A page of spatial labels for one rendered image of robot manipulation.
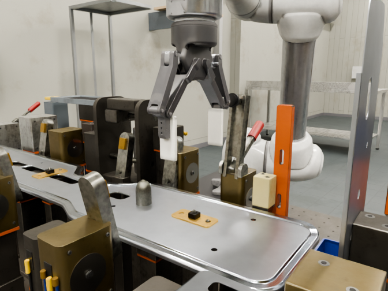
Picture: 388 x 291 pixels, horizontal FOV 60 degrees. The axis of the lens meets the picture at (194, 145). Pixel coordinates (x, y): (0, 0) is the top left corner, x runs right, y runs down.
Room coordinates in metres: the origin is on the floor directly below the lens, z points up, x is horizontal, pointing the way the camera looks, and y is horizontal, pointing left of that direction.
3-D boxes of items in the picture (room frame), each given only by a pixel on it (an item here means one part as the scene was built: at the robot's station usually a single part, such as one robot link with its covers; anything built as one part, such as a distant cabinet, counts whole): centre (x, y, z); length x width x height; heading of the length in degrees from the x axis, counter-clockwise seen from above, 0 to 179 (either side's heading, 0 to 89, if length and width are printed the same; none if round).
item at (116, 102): (0.95, 0.17, 0.95); 0.18 x 0.13 x 0.49; 54
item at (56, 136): (1.08, 0.40, 0.89); 0.12 x 0.08 x 0.38; 144
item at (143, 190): (0.64, 0.10, 1.02); 0.03 x 0.03 x 0.07
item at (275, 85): (5.84, -2.04, 0.55); 2.15 x 0.84 x 1.11; 50
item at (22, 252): (0.89, 0.44, 0.84); 0.12 x 0.05 x 0.29; 144
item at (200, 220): (0.57, 0.00, 1.01); 0.08 x 0.04 x 0.01; 53
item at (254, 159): (1.37, -0.21, 0.92); 0.18 x 0.16 x 0.22; 73
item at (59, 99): (1.25, 0.36, 1.16); 0.37 x 0.14 x 0.02; 54
